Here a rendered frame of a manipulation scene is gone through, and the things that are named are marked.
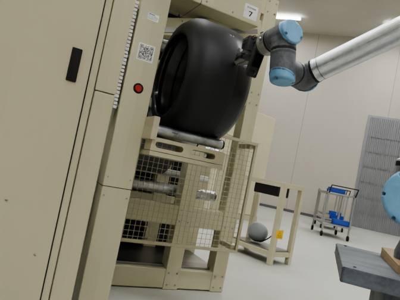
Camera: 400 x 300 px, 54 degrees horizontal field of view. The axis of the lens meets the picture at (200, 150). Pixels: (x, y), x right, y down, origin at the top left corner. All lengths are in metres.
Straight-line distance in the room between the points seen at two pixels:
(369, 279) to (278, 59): 0.75
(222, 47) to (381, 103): 11.44
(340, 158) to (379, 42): 11.30
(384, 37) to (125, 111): 1.03
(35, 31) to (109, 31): 0.16
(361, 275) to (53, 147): 0.80
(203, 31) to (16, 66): 1.01
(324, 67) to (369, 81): 11.67
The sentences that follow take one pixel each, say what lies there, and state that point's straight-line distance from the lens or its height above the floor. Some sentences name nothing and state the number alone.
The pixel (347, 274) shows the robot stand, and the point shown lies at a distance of 1.11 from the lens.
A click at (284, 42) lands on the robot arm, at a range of 1.43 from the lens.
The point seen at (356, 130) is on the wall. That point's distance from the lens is 12.81.
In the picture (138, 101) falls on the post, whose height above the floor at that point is 1.01.
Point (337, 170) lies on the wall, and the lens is 12.65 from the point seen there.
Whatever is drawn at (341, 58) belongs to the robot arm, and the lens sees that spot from 1.47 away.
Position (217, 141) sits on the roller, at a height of 0.91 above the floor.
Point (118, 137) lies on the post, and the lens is 1.73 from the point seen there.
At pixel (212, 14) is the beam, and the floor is 1.64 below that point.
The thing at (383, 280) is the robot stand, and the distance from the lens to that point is 1.12.
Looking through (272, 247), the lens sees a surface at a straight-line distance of 3.93.
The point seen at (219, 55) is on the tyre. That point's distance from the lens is 1.71.
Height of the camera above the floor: 0.77
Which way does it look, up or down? 3 degrees up
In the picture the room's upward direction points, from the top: 11 degrees clockwise
